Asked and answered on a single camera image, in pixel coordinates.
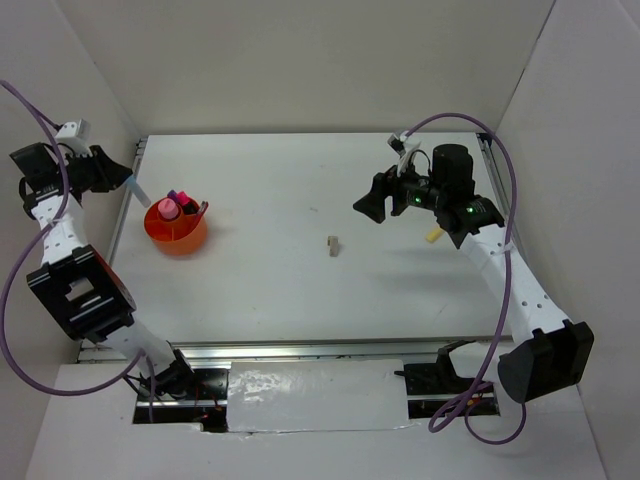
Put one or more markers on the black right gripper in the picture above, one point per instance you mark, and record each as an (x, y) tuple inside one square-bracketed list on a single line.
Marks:
[(373, 204)]

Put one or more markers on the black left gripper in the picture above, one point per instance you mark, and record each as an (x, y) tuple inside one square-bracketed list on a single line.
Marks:
[(115, 174)]

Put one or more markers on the light blue highlighter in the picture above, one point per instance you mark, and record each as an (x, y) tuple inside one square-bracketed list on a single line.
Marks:
[(136, 190)]

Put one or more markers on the yellow highlighter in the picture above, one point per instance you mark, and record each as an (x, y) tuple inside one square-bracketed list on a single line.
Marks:
[(434, 235)]

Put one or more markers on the white and yellow eraser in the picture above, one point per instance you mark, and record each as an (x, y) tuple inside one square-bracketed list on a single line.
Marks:
[(333, 245)]

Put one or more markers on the pink highlighter black cap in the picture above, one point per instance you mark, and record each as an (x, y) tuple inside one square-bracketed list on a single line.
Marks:
[(188, 205)]

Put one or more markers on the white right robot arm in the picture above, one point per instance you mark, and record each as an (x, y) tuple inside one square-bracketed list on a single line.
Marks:
[(551, 351)]

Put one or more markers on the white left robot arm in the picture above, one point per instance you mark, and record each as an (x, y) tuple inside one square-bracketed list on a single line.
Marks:
[(74, 282)]

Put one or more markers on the pink eraser in container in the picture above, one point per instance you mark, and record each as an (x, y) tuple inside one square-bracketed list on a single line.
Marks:
[(168, 209)]

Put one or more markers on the orange round organizer container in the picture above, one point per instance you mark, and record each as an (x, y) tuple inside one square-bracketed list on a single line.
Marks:
[(183, 236)]

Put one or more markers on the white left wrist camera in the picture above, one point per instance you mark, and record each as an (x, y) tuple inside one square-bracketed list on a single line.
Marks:
[(75, 135)]

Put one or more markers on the aluminium right side rail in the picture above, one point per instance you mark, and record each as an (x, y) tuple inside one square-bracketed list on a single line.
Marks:
[(496, 166)]

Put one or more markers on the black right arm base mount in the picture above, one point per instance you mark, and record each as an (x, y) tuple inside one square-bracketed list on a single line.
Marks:
[(428, 369)]

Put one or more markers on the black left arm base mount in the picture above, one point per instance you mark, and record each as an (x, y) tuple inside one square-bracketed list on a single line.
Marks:
[(181, 382)]

